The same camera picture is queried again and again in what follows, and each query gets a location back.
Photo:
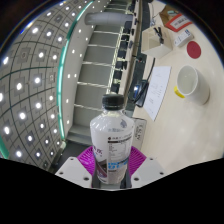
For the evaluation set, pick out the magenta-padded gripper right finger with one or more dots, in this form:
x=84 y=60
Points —
x=138 y=163

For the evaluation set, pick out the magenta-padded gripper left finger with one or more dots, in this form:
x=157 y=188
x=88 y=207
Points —
x=86 y=163

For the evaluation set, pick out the clear bottle with black cap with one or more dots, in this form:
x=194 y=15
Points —
x=111 y=140

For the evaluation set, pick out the black desk device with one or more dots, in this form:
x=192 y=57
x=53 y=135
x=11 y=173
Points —
x=141 y=91

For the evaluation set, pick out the white paper sheet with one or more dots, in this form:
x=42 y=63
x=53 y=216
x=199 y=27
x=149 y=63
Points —
x=157 y=90

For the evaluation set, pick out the group of ceiling lights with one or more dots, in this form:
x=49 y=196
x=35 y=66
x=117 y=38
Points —
x=36 y=80

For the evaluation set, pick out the group of black office chairs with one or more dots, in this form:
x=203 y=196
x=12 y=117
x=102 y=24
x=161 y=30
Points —
x=124 y=45

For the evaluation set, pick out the long curved conference desk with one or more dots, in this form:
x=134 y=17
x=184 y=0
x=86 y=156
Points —
x=140 y=40

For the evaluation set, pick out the flat round red coaster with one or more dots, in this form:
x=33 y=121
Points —
x=194 y=50

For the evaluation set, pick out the black clip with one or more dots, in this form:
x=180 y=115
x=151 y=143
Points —
x=159 y=35

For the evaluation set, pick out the small white packet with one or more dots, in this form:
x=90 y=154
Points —
x=183 y=37

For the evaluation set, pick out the cardboard box with red side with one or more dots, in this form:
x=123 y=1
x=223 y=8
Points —
x=180 y=22

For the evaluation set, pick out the teal eraser block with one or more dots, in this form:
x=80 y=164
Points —
x=171 y=12

